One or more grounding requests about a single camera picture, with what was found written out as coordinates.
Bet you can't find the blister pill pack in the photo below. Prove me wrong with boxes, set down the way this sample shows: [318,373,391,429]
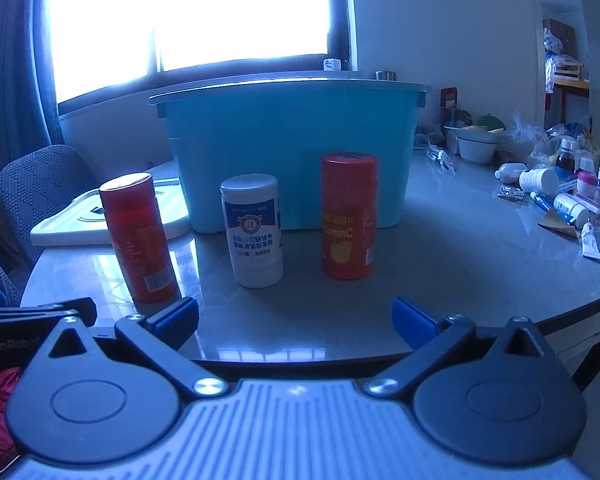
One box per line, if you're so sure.
[498,185,526,204]

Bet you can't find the white bin lid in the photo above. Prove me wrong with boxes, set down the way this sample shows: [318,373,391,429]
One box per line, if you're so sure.
[29,178,194,247]

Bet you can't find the white blue-label bottle lying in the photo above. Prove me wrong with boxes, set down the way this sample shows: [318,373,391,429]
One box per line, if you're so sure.
[554,193,590,230]

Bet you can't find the white bowl with fruit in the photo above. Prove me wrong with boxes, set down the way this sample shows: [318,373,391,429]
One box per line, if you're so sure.
[444,126,505,166]

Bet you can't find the red cylindrical bottle with barcode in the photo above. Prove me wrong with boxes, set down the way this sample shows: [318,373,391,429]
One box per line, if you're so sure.
[99,172,178,304]

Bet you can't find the white bottle pink cap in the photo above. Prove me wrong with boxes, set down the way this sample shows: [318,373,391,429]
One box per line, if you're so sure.
[576,155,597,200]

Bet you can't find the red vitamin C bottle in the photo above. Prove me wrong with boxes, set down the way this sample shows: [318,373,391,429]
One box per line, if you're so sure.
[321,153,378,281]

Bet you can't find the blue curtain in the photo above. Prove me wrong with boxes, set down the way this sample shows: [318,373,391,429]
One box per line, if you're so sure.
[0,0,64,171]

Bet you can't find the white sachet packet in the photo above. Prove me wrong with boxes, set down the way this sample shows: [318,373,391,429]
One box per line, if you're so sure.
[426,144,455,174]

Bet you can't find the blue ointment tube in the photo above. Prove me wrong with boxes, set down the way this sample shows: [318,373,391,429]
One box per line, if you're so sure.
[529,192,554,212]

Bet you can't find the red black small box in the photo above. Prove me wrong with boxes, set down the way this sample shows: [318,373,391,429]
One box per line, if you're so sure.
[440,87,458,108]

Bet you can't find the grey fabric chair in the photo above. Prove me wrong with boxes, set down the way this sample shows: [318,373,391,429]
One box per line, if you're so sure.
[0,144,99,269]

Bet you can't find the steel thermos flask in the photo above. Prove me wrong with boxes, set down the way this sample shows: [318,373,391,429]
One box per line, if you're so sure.
[375,70,398,81]

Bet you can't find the green round object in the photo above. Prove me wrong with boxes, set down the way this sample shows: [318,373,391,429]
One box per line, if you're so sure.
[476,114,506,131]

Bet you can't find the dark brown syrup bottle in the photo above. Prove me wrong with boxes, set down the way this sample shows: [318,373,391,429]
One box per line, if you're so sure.
[555,136,576,181]

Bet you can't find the clear plastic bag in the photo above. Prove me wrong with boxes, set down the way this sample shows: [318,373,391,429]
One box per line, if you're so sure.
[498,110,550,168]

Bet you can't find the white medicine bottle blue label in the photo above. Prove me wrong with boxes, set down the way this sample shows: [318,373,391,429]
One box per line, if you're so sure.
[220,174,284,289]

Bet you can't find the small white squeeze bottle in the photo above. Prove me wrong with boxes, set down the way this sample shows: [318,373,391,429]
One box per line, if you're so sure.
[494,162,528,185]

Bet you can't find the white bottle lying down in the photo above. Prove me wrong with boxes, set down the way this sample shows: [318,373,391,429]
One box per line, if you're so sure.
[518,167,560,195]

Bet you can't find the small white box on sill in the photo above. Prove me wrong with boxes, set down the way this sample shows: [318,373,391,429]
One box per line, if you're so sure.
[323,58,342,72]

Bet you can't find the teal plastic storage bin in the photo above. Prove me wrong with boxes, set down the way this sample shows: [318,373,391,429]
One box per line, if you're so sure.
[149,77,430,234]

